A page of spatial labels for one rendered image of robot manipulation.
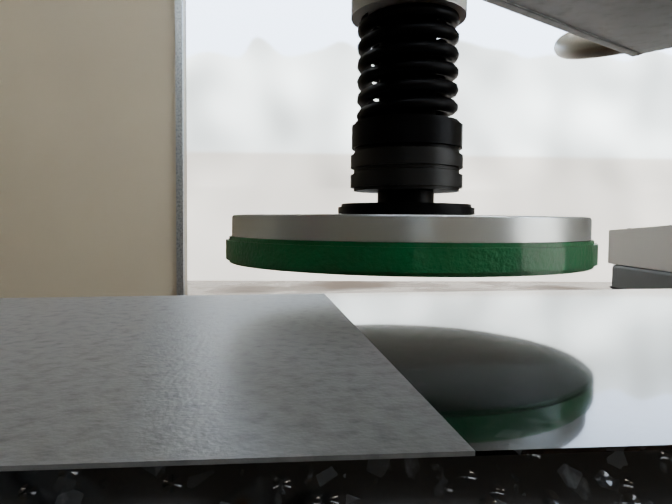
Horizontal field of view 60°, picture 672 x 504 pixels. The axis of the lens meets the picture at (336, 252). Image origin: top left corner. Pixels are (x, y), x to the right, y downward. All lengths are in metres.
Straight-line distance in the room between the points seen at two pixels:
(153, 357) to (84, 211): 5.27
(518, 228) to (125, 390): 0.18
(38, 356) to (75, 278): 5.30
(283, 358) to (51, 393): 0.08
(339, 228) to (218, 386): 0.10
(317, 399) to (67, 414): 0.07
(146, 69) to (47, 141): 1.06
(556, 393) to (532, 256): 0.09
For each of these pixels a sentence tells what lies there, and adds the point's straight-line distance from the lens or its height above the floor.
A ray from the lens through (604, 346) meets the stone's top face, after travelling 0.28.
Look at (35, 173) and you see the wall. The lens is 5.67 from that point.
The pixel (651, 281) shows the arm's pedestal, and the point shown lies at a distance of 1.51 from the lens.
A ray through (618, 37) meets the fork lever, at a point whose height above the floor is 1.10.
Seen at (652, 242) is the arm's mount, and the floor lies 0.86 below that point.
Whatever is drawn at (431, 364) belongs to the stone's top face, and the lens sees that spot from 0.23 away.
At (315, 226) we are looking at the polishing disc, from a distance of 0.27.
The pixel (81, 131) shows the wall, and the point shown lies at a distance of 5.55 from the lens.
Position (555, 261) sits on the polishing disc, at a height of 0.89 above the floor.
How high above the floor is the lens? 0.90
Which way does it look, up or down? 3 degrees down
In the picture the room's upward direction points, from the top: straight up
